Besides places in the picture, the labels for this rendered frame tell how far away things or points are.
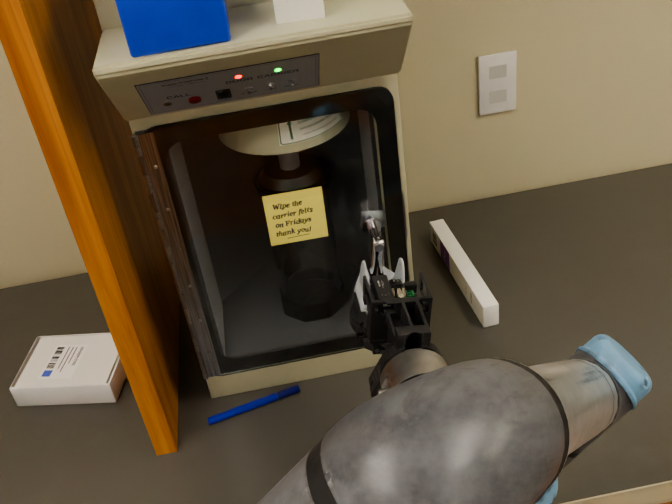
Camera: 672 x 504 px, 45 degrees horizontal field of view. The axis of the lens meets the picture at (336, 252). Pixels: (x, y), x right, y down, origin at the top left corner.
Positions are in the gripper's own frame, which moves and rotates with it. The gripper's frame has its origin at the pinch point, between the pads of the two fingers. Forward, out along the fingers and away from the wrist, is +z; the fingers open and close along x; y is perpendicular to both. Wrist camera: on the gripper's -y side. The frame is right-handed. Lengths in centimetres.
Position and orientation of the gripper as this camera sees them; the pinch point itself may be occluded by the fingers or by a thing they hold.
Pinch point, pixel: (375, 279)
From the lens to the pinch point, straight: 105.3
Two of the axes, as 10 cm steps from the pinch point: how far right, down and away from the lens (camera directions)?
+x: -9.9, 0.7, -1.4
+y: 0.2, -8.3, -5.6
